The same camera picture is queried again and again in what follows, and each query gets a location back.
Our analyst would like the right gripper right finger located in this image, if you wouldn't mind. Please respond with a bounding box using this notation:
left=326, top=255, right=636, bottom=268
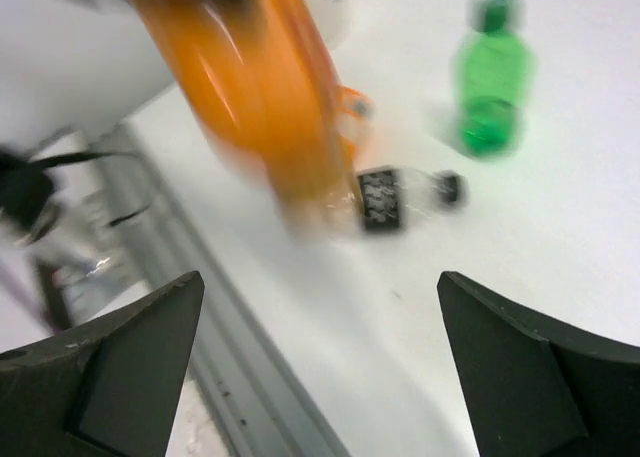
left=437, top=272, right=639, bottom=456

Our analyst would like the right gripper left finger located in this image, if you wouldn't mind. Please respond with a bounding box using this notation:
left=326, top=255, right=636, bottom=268
left=1, top=271, right=204, bottom=456

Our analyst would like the orange bottle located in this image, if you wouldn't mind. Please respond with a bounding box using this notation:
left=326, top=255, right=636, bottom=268
left=130, top=0, right=373, bottom=228

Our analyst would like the clear bottle with black label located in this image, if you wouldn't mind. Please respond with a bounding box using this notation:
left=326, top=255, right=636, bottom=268
left=328, top=166, right=468, bottom=236

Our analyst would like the green plastic bottle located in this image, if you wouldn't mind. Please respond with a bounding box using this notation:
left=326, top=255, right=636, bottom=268
left=455, top=0, right=534, bottom=156

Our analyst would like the aluminium rail frame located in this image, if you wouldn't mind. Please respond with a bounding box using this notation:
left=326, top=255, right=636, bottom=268
left=29, top=121, right=351, bottom=457

